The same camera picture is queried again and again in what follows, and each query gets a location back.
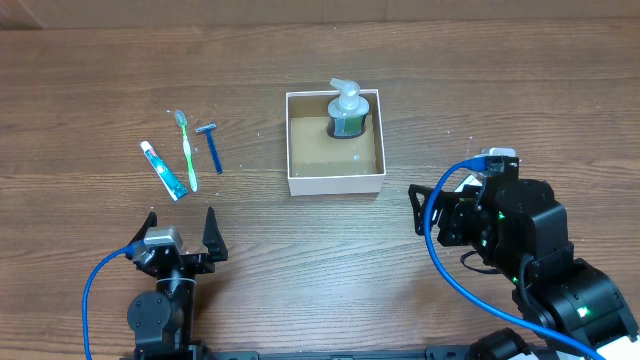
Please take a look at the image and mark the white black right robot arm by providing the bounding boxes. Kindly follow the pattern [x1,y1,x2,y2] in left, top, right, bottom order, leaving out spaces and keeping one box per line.
[408,155,639,359]

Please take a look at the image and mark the green toothbrush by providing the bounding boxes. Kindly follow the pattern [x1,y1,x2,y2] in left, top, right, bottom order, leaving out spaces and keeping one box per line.
[174,109,198,192]

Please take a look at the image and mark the blue disposable razor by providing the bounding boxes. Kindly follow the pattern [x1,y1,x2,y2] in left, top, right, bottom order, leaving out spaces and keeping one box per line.
[195,123,223,174]

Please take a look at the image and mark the teal toothpaste tube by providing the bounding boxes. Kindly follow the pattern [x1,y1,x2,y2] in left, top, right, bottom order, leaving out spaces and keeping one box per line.
[140,141,188,201]

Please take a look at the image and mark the clear soap pump bottle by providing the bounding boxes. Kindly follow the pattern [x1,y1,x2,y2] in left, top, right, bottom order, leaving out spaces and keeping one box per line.
[327,78,370,139]

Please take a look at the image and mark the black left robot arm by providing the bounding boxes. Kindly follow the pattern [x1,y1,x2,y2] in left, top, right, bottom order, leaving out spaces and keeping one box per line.
[126,208,228,359]

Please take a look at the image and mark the pink open box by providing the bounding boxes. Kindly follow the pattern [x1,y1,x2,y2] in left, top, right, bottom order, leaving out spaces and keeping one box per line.
[285,89,386,196]

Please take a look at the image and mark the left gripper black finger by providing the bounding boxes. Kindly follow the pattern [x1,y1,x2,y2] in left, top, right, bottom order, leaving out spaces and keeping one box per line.
[133,212,157,243]
[202,207,228,262]

